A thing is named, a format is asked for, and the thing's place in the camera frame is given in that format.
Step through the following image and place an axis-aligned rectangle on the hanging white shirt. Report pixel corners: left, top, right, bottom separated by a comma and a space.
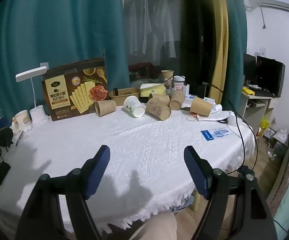
151, 0, 177, 59

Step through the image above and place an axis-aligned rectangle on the white jar with dark lid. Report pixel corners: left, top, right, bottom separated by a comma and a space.
173, 76, 186, 92

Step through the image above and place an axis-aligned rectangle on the plain brown paper cup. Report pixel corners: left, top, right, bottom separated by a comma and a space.
95, 99, 117, 117

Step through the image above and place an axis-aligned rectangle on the black monitor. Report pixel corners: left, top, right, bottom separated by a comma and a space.
256, 55, 285, 98

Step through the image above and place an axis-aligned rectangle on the person's leg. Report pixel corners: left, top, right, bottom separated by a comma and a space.
129, 212, 177, 240

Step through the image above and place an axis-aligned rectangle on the white paper sheet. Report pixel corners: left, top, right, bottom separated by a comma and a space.
197, 104, 237, 127

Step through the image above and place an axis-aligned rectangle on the brown paper tray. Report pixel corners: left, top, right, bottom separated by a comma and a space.
109, 87, 140, 107

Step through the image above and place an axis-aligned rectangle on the black flat device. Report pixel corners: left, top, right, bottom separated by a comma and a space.
0, 161, 11, 186

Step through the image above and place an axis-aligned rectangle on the black cable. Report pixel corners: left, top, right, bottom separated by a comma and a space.
202, 82, 258, 174

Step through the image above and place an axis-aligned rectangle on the hanging white garment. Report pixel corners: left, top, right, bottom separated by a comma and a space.
128, 0, 152, 55

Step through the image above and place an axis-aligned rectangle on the beige computer desk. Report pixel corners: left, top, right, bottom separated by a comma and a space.
241, 87, 278, 130

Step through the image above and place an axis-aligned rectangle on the white wall pipe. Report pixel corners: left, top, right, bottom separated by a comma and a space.
244, 0, 289, 15

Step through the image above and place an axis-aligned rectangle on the white textured tablecloth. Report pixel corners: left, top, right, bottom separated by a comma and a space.
0, 104, 256, 233

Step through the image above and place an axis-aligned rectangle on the white printed mug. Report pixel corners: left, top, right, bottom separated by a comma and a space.
12, 110, 33, 133

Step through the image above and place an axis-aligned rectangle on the white and blue box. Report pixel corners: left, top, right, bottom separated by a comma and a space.
184, 94, 197, 108

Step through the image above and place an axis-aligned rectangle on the white paper cup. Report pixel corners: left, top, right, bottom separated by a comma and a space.
123, 96, 145, 118

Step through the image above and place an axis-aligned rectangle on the yellow plastic bag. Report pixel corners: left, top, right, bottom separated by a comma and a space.
259, 119, 270, 135

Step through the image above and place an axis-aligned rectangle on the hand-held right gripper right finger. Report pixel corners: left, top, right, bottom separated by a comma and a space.
183, 145, 277, 240

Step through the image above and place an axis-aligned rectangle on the brown cracker box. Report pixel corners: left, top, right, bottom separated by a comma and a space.
41, 57, 109, 122

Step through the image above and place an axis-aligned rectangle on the wide brown paper cup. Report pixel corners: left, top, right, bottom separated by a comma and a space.
190, 96, 214, 117

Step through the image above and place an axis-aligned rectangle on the large printed brown paper cup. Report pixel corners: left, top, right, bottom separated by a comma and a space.
146, 97, 171, 121

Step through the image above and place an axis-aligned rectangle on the yellow tissue box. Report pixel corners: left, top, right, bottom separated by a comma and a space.
140, 83, 166, 98

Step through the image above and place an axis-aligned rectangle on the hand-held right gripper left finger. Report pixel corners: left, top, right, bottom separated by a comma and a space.
14, 144, 111, 240

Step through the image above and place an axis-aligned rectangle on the brown paper cup with cable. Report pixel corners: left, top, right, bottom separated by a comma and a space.
161, 70, 174, 86

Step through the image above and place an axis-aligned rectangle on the blue and white card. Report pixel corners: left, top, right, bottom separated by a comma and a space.
201, 128, 233, 140

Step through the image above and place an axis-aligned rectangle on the black box device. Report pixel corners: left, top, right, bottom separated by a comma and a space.
198, 83, 211, 98

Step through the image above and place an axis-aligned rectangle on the yellow curtain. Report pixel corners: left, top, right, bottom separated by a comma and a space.
211, 0, 229, 105

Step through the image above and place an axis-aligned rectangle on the white desk lamp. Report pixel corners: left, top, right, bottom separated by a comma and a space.
16, 66, 50, 127

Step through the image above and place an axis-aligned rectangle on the narrow teal curtain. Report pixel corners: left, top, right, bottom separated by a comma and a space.
222, 0, 247, 110

